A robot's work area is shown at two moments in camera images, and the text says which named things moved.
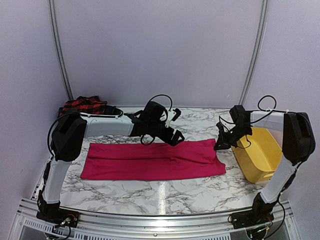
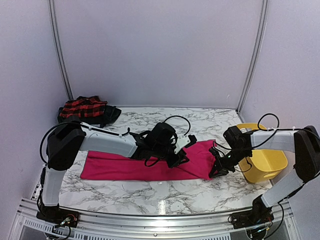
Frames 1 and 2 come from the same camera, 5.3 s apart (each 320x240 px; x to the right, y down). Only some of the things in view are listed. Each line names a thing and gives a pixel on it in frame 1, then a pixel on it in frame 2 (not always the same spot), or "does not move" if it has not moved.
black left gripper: (172, 141) to (183, 156)
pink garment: (130, 160) does not move
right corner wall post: (263, 22) does not move
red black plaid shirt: (91, 104) does not move
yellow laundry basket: (259, 155) does not move
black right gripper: (223, 142) to (221, 171)
